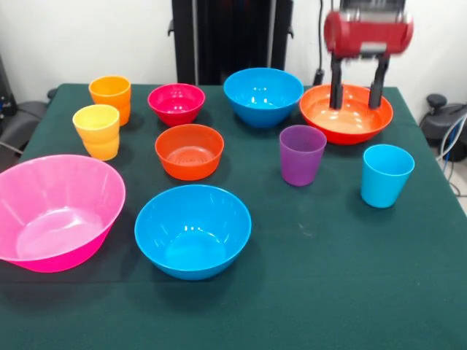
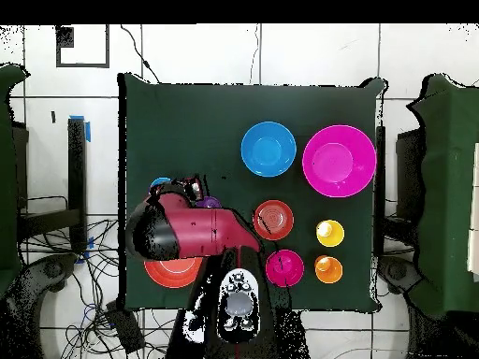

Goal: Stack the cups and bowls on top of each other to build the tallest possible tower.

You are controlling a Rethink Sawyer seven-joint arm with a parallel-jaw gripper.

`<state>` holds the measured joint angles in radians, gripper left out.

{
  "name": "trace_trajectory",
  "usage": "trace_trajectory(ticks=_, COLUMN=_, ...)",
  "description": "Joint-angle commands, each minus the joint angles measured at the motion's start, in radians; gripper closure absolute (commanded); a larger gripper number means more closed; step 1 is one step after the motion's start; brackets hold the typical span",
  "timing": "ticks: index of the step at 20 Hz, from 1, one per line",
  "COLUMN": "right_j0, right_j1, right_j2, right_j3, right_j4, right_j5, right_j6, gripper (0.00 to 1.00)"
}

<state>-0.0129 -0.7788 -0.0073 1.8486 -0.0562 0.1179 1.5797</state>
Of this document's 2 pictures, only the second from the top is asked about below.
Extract purple plastic cup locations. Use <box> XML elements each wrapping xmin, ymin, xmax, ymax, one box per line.
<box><xmin>195</xmin><ymin>194</ymin><xmax>223</xmax><ymax>209</ymax></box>

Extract small magenta plastic bowl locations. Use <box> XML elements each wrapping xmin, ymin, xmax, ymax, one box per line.
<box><xmin>265</xmin><ymin>249</ymin><xmax>305</xmax><ymax>288</ymax></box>

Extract dark green tablecloth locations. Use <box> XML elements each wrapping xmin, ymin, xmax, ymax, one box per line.
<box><xmin>117</xmin><ymin>72</ymin><xmax>388</xmax><ymax>313</ymax></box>

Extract blue plastic bowl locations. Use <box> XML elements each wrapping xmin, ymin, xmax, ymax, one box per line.
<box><xmin>239</xmin><ymin>121</ymin><xmax>298</xmax><ymax>178</ymax></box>

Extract large orange-red plastic bowl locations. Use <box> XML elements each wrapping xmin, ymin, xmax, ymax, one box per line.
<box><xmin>143</xmin><ymin>255</ymin><xmax>205</xmax><ymax>289</ymax></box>

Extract small orange-red plastic bowl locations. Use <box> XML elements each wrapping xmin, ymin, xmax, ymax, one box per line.
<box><xmin>253</xmin><ymin>199</ymin><xmax>295</xmax><ymax>241</ymax></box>

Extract yellow plastic cup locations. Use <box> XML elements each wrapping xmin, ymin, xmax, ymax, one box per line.
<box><xmin>315</xmin><ymin>219</ymin><xmax>345</xmax><ymax>248</ymax></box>

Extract large pink plastic bowl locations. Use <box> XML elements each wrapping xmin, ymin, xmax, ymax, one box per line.
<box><xmin>301</xmin><ymin>124</ymin><xmax>378</xmax><ymax>198</ymax></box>

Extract black power adapter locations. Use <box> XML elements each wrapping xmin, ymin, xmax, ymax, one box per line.
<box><xmin>105</xmin><ymin>300</ymin><xmax>146</xmax><ymax>354</ymax></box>

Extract orange plastic cup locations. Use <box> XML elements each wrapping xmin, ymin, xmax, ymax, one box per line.
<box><xmin>313</xmin><ymin>254</ymin><xmax>344</xmax><ymax>284</ymax></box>

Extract green cloth side table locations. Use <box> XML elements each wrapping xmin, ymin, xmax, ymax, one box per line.
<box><xmin>406</xmin><ymin>73</ymin><xmax>479</xmax><ymax>319</ymax></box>
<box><xmin>0</xmin><ymin>63</ymin><xmax>30</xmax><ymax>296</ymax></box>

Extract black metal post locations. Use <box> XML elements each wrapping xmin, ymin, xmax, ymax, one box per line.
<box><xmin>16</xmin><ymin>117</ymin><xmax>88</xmax><ymax>255</ymax></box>
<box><xmin>374</xmin><ymin>125</ymin><xmax>387</xmax><ymax>257</ymax></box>

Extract black floor cable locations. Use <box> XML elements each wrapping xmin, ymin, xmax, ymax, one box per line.
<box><xmin>120</xmin><ymin>24</ymin><xmax>161</xmax><ymax>84</ymax></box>

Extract black square floor frame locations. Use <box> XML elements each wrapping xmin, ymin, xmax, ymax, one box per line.
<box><xmin>55</xmin><ymin>24</ymin><xmax>110</xmax><ymax>68</ymax></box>

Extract tangle of black cables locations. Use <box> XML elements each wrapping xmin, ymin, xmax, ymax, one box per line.
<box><xmin>18</xmin><ymin>195</ymin><xmax>188</xmax><ymax>359</ymax></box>

